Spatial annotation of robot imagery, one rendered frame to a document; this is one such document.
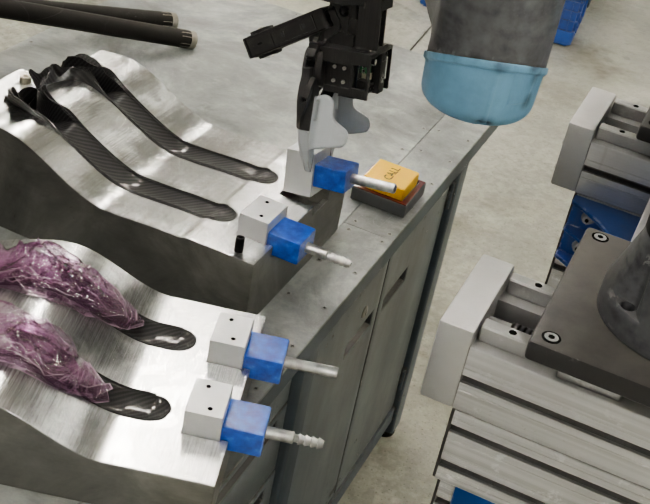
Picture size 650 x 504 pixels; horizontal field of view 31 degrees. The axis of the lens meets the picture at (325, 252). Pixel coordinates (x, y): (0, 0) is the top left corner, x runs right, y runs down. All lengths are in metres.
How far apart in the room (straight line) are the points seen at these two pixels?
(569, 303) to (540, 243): 2.15
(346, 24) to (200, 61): 0.61
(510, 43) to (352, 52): 0.60
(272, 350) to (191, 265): 0.18
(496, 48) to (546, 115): 3.21
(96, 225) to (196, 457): 0.38
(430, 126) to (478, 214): 1.43
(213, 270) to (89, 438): 0.30
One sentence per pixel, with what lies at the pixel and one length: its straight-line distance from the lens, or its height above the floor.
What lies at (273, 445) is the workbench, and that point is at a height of 0.51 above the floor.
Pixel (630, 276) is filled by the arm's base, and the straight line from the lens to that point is 1.01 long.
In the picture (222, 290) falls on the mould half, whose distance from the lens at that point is 1.29.
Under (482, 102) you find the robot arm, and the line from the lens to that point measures 0.72.
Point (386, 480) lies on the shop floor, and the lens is 2.33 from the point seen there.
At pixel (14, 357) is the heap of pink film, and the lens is 1.09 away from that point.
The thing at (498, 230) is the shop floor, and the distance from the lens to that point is 3.19.
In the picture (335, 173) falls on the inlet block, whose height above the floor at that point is 0.94.
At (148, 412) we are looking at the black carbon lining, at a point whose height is 0.85.
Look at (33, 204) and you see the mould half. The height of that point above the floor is 0.85.
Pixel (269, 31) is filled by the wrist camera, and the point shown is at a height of 1.07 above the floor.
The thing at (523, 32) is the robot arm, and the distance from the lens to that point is 0.71.
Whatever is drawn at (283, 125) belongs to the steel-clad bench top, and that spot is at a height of 0.80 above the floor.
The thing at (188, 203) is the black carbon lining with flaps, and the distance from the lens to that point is 1.36.
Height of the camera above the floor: 1.60
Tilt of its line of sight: 33 degrees down
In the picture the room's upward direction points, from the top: 11 degrees clockwise
